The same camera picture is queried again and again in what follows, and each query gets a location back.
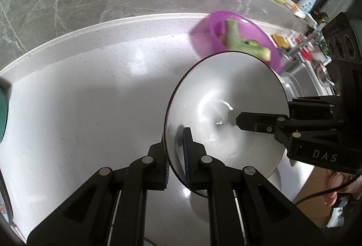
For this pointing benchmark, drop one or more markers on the stainless steel sink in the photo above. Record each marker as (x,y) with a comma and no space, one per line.
(299,72)

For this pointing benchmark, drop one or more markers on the teal plate edge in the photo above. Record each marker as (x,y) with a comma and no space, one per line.
(2,116)

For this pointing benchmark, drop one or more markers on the purple plastic basin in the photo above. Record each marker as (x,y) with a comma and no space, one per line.
(203,36)

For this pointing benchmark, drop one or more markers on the green vegetable stalk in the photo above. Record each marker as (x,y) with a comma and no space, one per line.
(236,42)

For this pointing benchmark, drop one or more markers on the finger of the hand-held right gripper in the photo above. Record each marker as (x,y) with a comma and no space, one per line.
(254,121)
(316,107)

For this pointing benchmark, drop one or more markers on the yellow sponge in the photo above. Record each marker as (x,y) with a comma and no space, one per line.
(279,41)

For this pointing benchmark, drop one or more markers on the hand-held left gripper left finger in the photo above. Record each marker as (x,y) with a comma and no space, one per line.
(166,175)

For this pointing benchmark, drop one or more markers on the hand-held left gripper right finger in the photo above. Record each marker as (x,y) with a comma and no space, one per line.
(186,155)

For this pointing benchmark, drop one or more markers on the person's right hand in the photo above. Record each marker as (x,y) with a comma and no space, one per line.
(339,181)

